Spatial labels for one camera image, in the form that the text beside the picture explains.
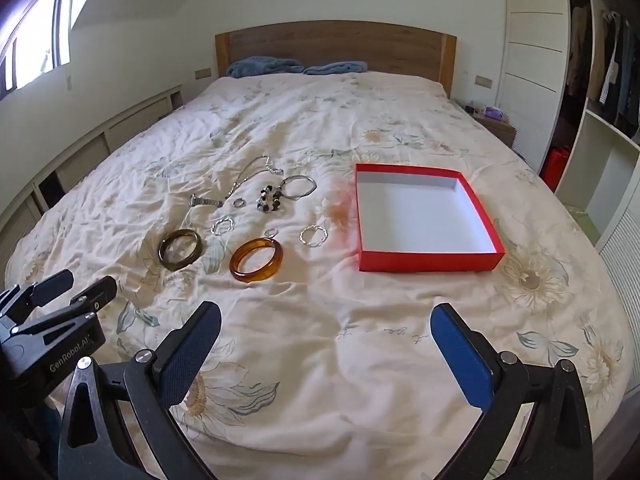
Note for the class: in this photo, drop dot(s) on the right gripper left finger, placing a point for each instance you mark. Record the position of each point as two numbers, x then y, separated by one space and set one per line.
182 353

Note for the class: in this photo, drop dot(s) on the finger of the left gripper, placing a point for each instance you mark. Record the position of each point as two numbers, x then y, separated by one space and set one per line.
89 301
39 293

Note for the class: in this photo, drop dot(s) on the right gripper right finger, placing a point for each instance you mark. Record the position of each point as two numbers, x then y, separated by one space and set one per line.
469 355

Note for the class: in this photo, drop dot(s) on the dark olive bangle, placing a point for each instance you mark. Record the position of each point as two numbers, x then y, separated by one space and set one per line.
179 249

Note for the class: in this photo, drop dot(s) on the amber bangle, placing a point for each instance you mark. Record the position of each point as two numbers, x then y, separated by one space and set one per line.
256 260

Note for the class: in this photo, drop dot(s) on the red shallow box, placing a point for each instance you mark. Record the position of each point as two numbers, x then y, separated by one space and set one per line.
415 219

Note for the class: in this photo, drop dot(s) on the thin silver bangle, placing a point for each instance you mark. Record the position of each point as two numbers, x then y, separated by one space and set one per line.
296 187

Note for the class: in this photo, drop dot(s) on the white radiator cover cabinet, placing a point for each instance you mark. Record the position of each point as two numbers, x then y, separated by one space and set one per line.
63 172

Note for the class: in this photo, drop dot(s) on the floral cream bed duvet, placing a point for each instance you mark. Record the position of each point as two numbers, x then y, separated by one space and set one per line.
323 371

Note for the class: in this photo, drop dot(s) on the red bag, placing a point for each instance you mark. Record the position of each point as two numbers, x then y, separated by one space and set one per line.
554 167

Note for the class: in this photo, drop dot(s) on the wooden nightstand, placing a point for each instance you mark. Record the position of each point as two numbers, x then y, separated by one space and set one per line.
499 128

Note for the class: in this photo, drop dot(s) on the purple tissue box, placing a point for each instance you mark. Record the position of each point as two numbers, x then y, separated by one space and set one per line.
494 113

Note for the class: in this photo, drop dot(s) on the window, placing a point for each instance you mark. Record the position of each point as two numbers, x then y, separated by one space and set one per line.
39 43

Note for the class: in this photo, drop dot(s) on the blue pillow left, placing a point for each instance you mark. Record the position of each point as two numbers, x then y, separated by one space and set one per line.
264 65

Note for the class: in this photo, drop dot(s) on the blue pillow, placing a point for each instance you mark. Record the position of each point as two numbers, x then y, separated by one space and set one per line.
264 65
337 68

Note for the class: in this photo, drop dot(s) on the white wardrobe cabinet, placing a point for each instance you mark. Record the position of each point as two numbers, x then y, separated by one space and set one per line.
602 172

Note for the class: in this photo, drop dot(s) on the hanging clothes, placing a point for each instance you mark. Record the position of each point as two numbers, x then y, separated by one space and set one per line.
603 69

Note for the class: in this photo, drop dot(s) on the blue pillow right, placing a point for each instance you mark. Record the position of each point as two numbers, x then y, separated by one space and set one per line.
337 68

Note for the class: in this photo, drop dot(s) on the wooden headboard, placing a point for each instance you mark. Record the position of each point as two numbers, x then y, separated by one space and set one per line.
385 47

